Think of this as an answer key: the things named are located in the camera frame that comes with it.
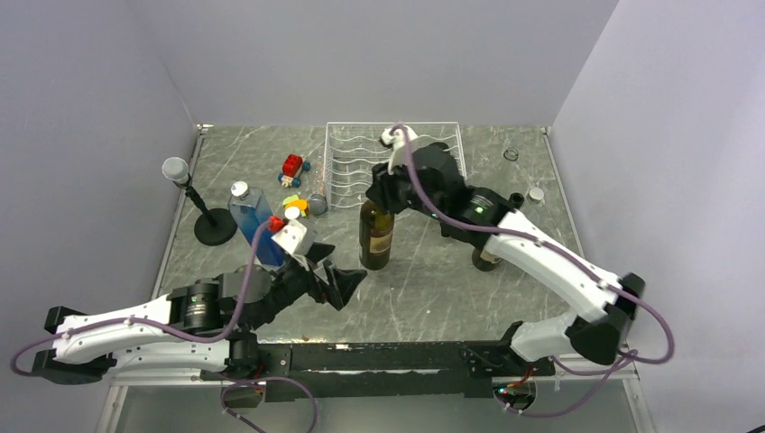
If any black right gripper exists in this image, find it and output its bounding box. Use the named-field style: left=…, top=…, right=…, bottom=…
left=365, top=149, right=446, bottom=221

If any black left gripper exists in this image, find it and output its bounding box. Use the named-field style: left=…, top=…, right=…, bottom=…
left=248, top=242, right=368, bottom=331

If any dark green wine bottle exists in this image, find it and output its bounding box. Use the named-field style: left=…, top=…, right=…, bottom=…
left=359, top=199, right=395, bottom=271
left=429, top=142, right=450, bottom=152

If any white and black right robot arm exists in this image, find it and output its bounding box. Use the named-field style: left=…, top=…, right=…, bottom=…
left=366, top=143, right=645, bottom=374

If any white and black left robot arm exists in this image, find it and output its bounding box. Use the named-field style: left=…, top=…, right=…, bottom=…
left=29, top=244, right=367, bottom=385

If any clear round glass bottle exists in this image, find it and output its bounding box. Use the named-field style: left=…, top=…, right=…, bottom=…
left=284, top=207, right=303, bottom=220

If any blue square water bottle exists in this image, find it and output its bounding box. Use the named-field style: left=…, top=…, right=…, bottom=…
left=228, top=181, right=284, bottom=267

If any colourful toy block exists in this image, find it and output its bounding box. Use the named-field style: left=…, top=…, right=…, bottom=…
left=282, top=195, right=309, bottom=218

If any red toy block car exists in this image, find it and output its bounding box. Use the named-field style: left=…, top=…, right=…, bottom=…
left=278, top=153, right=311, bottom=188

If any grey microphone on stand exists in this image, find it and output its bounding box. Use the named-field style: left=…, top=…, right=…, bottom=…
left=161, top=157, right=237, bottom=246

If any small silver cap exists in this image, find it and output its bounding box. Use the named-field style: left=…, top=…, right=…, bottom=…
left=527, top=187, right=545, bottom=204

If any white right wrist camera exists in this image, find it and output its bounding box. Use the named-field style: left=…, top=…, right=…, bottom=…
left=379, top=125, right=418, bottom=175

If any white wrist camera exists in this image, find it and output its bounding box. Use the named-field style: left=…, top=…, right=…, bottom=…
left=272, top=218, right=317, bottom=256
left=379, top=125, right=418, bottom=175

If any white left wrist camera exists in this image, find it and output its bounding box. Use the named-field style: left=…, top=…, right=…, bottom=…
left=272, top=218, right=317, bottom=256

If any white wire wine rack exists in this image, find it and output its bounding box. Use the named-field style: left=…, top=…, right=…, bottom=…
left=317, top=122, right=465, bottom=210

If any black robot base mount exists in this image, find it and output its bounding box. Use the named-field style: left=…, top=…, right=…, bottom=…
left=221, top=327, right=556, bottom=398

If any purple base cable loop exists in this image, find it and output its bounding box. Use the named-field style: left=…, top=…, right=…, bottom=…
left=219, top=374, right=319, bottom=433

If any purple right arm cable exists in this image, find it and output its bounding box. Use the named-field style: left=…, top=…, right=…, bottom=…
left=391, top=123, right=677, bottom=365

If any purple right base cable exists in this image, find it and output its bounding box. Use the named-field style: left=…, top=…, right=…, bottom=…
left=493, top=352, right=635, bottom=419

